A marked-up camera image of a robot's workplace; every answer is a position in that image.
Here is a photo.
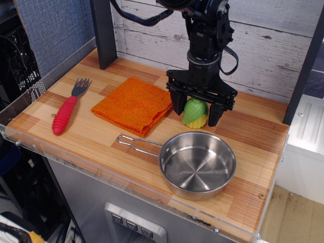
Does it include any green and yellow toy corn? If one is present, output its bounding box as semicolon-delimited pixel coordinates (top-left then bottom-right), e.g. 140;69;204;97
182;98;209;129

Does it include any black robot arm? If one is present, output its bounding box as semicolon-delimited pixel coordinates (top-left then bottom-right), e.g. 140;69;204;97
159;1;238;127

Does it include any dark grey post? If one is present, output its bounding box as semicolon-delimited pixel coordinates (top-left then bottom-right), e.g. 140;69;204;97
282;11;323;125
90;0;117;70

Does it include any red handled toy fork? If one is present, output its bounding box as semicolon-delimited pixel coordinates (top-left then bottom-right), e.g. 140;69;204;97
52;78;91;135

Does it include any stainless steel pot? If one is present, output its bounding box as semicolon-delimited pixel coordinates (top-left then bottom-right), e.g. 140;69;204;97
116;131;237;201

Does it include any dark grey left post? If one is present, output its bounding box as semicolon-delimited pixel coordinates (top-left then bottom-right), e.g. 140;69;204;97
90;0;117;70

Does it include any black sleeved cable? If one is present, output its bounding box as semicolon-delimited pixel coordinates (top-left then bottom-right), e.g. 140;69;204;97
0;221;32;243

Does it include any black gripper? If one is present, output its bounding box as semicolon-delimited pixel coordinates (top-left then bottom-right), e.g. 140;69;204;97
167;62;237;127

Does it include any silver button panel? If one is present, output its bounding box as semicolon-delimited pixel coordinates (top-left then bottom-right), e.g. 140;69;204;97
104;202;168;242

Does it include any white toy sink unit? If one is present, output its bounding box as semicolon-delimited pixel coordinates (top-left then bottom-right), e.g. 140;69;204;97
275;95;323;204

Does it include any orange folded cloth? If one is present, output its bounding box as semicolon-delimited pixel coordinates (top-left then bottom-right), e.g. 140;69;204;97
92;77;172;138

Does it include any dark grey right post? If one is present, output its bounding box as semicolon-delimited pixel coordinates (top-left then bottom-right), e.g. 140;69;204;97
282;11;323;125

